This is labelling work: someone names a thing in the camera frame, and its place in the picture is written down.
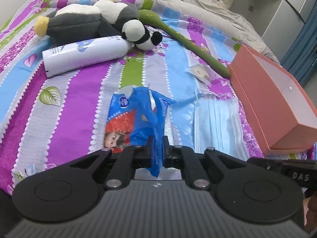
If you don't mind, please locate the blue surgical face mask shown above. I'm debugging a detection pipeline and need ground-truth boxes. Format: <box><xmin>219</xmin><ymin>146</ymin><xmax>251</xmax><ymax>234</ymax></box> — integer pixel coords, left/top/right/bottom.
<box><xmin>193</xmin><ymin>90</ymin><xmax>249</xmax><ymax>161</ymax></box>

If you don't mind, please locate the blue tissue packet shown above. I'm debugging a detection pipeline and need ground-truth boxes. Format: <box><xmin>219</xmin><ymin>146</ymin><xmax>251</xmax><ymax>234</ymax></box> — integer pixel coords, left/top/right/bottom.
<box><xmin>103</xmin><ymin>85</ymin><xmax>176</xmax><ymax>177</ymax></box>

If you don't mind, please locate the clear packaged cream item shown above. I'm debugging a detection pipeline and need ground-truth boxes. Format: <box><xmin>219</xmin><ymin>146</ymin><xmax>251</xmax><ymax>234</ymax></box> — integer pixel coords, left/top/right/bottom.
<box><xmin>186</xmin><ymin>63</ymin><xmax>217</xmax><ymax>85</ymax></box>

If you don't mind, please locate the small panda plush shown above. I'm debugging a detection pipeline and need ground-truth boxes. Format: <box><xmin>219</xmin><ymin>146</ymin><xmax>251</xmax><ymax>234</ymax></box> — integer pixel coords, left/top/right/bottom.
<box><xmin>121</xmin><ymin>19</ymin><xmax>163</xmax><ymax>51</ymax></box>

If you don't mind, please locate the colourful striped bed sheet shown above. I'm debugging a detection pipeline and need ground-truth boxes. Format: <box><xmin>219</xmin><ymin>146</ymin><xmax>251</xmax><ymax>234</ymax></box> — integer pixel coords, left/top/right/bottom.
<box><xmin>0</xmin><ymin>0</ymin><xmax>317</xmax><ymax>196</ymax></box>

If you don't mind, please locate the blue curtain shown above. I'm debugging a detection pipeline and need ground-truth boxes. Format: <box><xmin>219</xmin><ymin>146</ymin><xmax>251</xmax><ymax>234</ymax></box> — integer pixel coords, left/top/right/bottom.
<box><xmin>281</xmin><ymin>3</ymin><xmax>317</xmax><ymax>87</ymax></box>

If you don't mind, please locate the white lotion tube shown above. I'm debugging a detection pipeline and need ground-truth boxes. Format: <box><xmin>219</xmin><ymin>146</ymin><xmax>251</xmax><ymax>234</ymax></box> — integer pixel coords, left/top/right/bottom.
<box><xmin>42</xmin><ymin>36</ymin><xmax>134</xmax><ymax>78</ymax></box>

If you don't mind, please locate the black white penguin plush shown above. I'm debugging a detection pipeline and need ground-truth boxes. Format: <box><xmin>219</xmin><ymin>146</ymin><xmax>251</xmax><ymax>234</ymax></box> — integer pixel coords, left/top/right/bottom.
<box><xmin>34</xmin><ymin>0</ymin><xmax>140</xmax><ymax>46</ymax></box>

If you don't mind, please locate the white cabinet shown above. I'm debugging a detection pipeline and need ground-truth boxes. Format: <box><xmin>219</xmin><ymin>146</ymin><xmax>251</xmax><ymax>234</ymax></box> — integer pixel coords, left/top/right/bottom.
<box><xmin>230</xmin><ymin>0</ymin><xmax>316</xmax><ymax>61</ymax></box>

